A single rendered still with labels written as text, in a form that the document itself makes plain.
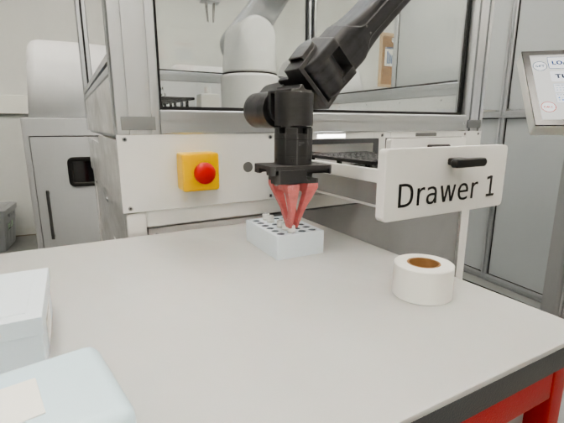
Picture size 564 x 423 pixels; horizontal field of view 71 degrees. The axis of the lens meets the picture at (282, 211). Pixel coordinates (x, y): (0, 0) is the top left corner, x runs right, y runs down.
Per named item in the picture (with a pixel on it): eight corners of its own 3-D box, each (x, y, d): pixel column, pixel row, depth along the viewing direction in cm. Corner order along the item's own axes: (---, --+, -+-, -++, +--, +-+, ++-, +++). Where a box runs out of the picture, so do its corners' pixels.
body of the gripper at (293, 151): (253, 174, 60) (253, 125, 59) (310, 172, 65) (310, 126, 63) (272, 180, 55) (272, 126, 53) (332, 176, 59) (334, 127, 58)
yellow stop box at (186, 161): (221, 190, 76) (220, 152, 75) (185, 193, 73) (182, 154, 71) (212, 186, 81) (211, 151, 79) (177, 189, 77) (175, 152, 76)
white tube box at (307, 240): (323, 253, 64) (324, 230, 63) (277, 260, 60) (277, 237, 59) (287, 234, 74) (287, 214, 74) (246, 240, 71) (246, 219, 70)
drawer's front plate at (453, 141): (462, 175, 115) (466, 137, 112) (388, 182, 101) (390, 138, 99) (457, 174, 116) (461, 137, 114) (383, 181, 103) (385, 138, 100)
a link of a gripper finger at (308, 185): (257, 225, 63) (257, 166, 61) (296, 221, 66) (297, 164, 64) (276, 236, 57) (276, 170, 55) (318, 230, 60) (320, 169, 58)
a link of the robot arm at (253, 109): (316, 36, 56) (347, 81, 61) (270, 49, 65) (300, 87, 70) (270, 99, 53) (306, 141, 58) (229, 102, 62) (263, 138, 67)
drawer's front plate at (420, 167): (501, 205, 73) (509, 144, 70) (382, 223, 59) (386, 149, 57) (492, 203, 74) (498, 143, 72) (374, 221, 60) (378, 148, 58)
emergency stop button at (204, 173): (216, 184, 73) (216, 162, 72) (195, 185, 71) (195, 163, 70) (211, 181, 76) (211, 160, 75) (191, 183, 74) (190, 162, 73)
